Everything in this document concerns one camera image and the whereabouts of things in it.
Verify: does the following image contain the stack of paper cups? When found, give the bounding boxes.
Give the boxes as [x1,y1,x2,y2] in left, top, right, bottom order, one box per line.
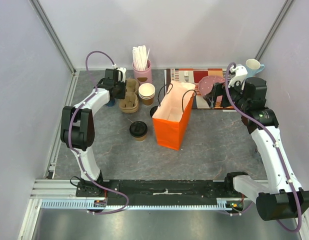
[138,83,156,106]

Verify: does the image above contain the pink dotted plate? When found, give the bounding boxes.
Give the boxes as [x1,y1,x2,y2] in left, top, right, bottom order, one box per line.
[198,75,225,97]

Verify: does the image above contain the stacked cardboard cup carriers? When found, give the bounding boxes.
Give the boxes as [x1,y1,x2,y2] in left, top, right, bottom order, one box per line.
[119,92,139,114]

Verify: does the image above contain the white wrapped straws bundle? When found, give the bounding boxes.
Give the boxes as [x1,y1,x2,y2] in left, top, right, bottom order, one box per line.
[132,45,150,71]

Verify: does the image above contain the cardboard cup carrier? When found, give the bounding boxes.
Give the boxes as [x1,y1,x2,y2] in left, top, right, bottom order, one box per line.
[125,78,140,97]

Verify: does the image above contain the pink straw holder cup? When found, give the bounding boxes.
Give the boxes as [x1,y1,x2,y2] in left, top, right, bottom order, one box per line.
[132,59,153,85]

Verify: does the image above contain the orange paper gift bag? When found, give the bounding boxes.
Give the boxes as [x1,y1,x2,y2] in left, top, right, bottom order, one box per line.
[152,81,197,151]

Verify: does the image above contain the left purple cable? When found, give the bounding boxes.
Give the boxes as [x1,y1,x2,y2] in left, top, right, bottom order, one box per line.
[68,50,130,215]

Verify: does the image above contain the pink handled fork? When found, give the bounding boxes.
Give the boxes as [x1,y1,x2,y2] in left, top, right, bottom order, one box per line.
[184,70,189,83]

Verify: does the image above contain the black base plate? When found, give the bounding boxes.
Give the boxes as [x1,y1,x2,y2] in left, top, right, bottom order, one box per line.
[70,179,246,205]

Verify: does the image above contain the aluminium front rail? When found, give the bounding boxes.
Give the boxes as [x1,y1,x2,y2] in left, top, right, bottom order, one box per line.
[30,179,77,199]

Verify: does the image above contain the slotted cable duct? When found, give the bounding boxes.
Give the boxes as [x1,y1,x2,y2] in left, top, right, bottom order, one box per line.
[41,198,234,211]

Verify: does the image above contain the black plastic cup lid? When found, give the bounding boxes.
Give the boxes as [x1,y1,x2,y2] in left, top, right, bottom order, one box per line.
[129,121,148,138]

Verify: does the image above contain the stack of black lids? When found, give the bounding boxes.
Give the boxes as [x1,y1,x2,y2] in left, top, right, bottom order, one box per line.
[149,105,159,118]

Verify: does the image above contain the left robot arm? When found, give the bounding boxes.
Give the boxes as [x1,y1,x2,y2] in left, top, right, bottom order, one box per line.
[60,67,127,198]

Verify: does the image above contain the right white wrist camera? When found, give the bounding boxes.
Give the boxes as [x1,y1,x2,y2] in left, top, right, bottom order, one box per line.
[228,64,248,88]

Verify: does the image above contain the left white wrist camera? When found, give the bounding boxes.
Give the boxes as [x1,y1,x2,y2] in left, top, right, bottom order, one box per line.
[112,64,127,83]

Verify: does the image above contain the light blue mug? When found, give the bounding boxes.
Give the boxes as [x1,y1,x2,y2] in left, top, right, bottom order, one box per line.
[245,58,265,78]

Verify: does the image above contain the dark blue enamel mug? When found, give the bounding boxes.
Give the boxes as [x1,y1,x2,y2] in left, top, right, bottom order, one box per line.
[106,99,116,107]

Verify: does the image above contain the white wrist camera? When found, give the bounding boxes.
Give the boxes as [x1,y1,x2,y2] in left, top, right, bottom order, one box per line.
[112,64,127,83]
[228,64,248,88]

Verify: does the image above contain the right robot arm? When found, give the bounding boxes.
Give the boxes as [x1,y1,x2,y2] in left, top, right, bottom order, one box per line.
[204,77,309,221]

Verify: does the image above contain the colourful patchwork placemat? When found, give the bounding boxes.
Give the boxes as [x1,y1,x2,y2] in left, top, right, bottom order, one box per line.
[164,68,226,109]

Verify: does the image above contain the brown paper coffee cup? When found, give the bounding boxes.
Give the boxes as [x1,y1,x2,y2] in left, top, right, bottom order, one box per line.
[132,133,147,142]

